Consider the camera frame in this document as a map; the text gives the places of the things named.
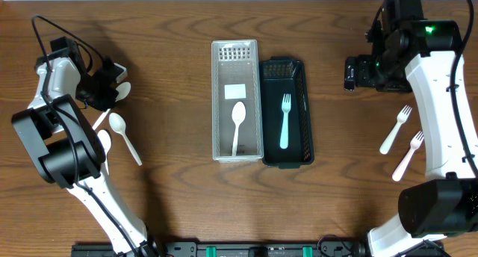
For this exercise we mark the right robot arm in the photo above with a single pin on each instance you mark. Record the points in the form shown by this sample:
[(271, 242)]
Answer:
[(412, 54)]

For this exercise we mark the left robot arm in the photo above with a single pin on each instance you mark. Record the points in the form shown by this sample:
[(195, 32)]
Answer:
[(65, 149)]

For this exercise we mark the pink plastic fork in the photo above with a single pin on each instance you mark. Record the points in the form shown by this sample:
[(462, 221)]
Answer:
[(415, 144)]

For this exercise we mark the white label sticker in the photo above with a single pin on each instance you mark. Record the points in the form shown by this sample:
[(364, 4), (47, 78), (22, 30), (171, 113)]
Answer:
[(235, 91)]

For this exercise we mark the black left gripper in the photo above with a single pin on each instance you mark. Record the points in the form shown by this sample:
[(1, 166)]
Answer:
[(103, 96)]

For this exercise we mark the cream plastic fork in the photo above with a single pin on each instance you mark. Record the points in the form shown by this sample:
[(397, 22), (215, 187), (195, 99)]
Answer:
[(401, 118)]

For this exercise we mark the clear perforated plastic basket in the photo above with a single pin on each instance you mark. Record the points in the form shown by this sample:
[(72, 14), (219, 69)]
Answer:
[(236, 62)]

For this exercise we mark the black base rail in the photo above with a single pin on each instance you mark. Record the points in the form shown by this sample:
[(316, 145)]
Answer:
[(330, 245)]

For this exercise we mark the white plastic spoon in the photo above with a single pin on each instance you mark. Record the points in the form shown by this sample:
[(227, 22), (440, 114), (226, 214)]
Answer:
[(105, 139), (238, 116), (118, 125), (123, 90)]

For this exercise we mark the mint green plastic fork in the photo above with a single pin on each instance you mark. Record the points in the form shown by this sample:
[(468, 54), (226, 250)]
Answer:
[(286, 108)]

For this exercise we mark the dark green perforated basket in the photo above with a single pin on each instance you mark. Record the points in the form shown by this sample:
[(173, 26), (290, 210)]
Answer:
[(277, 76)]

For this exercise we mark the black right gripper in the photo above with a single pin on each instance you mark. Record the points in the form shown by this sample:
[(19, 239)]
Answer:
[(349, 72)]

